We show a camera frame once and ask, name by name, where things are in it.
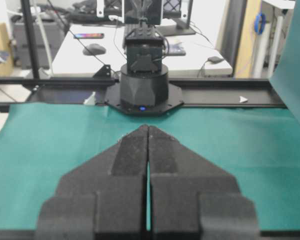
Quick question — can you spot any green table mat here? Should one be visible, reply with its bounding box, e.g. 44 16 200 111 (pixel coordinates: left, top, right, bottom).
0 0 300 240

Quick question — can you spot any cardboard box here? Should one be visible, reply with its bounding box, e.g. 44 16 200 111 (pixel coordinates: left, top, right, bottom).
0 22 14 77

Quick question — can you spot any blue cable coil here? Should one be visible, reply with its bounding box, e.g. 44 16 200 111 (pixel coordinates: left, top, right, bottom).
254 11 267 34

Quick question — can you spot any white desk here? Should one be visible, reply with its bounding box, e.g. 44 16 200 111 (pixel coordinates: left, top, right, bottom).
52 24 233 78

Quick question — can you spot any small black desk device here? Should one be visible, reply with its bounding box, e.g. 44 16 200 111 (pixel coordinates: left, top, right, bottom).
207 56 224 64

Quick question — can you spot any black aluminium frame rail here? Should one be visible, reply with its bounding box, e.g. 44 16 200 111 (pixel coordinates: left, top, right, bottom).
0 77 286 116

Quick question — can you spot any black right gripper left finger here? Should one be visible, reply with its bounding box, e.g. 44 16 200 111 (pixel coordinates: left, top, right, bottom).
36 125 149 240

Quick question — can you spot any black monitor stand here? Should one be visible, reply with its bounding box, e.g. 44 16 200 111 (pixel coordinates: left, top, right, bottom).
156 18 196 37

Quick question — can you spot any smartphone with colourful screen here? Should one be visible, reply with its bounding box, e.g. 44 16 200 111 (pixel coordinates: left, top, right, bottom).
73 33 105 40

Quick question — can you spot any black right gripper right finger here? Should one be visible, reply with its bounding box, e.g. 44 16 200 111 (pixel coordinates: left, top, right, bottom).
148 126 260 240

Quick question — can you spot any black vertical frame post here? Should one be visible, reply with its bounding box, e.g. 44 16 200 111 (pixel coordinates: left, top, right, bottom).
20 0 40 79

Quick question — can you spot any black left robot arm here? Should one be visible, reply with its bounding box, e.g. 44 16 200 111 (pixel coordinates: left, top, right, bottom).
104 0 184 116

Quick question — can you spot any black computer mouse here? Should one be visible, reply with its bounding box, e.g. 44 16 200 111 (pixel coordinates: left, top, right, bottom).
82 43 107 56

